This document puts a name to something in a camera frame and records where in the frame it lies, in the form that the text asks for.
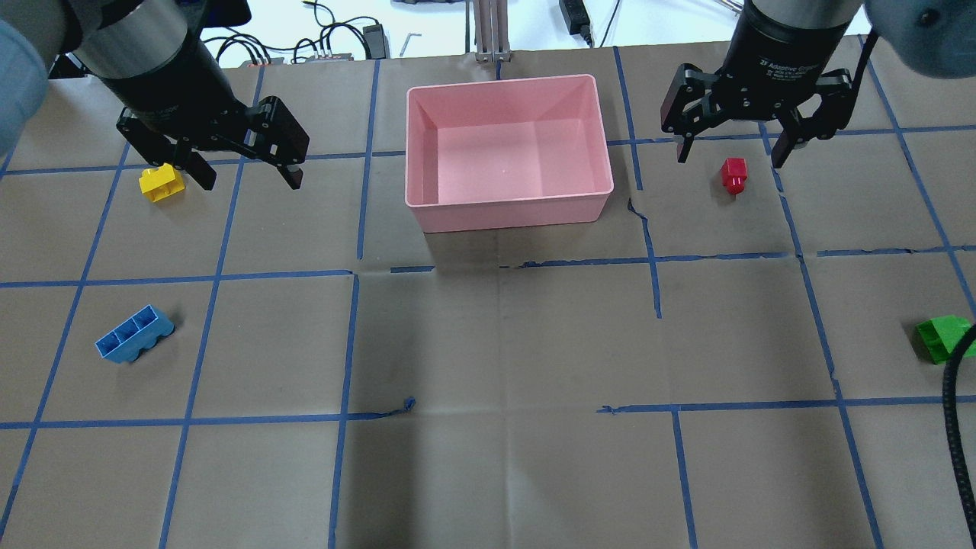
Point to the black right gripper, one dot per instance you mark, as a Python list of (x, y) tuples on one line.
[(785, 52)]

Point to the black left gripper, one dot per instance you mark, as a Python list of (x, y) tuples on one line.
[(177, 85)]

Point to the yellow toy block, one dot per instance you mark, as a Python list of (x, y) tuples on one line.
[(160, 183)]

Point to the red toy block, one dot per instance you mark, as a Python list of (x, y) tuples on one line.
[(734, 175)]

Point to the blue long toy block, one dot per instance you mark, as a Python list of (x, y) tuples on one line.
[(124, 343)]

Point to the green toy block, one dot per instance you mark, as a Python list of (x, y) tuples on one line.
[(941, 334)]

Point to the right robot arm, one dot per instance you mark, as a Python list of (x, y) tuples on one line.
[(933, 38)]

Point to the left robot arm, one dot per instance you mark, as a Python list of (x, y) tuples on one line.
[(112, 39)]

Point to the pink plastic box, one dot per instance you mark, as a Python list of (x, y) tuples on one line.
[(506, 154)]

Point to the small black power adapter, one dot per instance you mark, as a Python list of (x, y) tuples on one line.
[(375, 40)]

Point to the hex key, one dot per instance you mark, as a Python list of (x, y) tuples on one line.
[(406, 43)]

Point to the aluminium frame post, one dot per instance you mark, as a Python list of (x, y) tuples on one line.
[(491, 26)]

